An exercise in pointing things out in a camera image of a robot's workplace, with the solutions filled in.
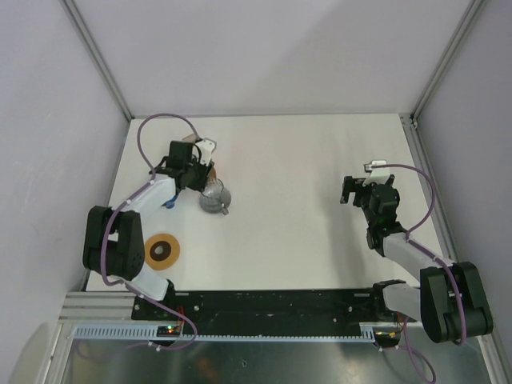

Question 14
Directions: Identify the blue ribbed dripper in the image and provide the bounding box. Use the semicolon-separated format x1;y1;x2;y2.
162;195;178;209

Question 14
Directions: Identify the right aluminium frame post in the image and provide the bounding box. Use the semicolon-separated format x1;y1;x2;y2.
410;0;488;122

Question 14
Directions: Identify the grey slotted cable duct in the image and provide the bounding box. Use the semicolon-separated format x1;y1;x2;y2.
73;322;397;342

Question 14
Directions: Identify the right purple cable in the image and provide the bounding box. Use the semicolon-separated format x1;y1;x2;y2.
370;162;469;384

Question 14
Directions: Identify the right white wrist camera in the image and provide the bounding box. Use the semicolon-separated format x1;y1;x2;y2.
363;160;390;186

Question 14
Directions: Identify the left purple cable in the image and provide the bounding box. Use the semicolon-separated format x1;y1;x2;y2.
75;114;201;355

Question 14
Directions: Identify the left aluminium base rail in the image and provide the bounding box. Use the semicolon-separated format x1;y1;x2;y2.
59;291;134;322

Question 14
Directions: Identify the glass coffee server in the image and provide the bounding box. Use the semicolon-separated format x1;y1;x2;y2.
199;178;232;215

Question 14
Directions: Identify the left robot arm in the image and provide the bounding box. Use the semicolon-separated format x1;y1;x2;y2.
82;138;217;320

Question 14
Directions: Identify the aluminium frame post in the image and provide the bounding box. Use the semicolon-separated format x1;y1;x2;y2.
410;0;488;122
59;0;133;122

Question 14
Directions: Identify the wooden ring dripper stand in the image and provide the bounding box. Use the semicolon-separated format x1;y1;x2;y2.
145;233;181;271

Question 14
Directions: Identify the purple cable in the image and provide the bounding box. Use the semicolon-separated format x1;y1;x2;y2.
75;114;201;355
370;162;469;384

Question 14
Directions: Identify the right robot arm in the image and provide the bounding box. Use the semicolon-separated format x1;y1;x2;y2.
340;174;494;343

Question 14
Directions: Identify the left aluminium frame post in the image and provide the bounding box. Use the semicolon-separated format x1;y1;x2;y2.
59;0;133;122

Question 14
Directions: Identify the orange coffee filter holder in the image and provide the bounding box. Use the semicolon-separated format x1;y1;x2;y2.
182;134;198;142

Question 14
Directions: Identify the right aluminium side rail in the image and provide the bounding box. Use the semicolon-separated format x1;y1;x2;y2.
398;112;512;384

